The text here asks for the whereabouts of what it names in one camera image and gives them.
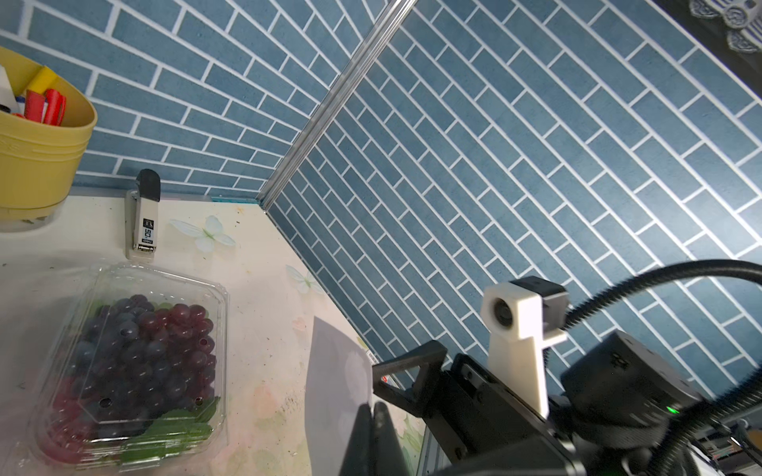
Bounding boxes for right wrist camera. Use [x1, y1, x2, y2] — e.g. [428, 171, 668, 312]
[480, 277, 570, 418]

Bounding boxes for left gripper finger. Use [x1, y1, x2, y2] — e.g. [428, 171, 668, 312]
[339, 402, 410, 476]

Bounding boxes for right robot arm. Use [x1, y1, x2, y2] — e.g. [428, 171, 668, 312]
[341, 259, 761, 475]

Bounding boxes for white sticker sheet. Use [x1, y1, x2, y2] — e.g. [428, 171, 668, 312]
[305, 317, 372, 475]

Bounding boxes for yellow pen cup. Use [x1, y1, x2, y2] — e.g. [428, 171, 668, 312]
[1, 48, 97, 222]

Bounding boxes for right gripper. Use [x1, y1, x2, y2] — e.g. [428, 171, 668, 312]
[371, 340, 587, 476]

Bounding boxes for clear box of dark grapes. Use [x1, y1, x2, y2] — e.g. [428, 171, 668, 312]
[30, 263, 228, 471]

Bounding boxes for red markers in cup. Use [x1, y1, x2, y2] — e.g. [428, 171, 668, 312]
[24, 89, 67, 126]

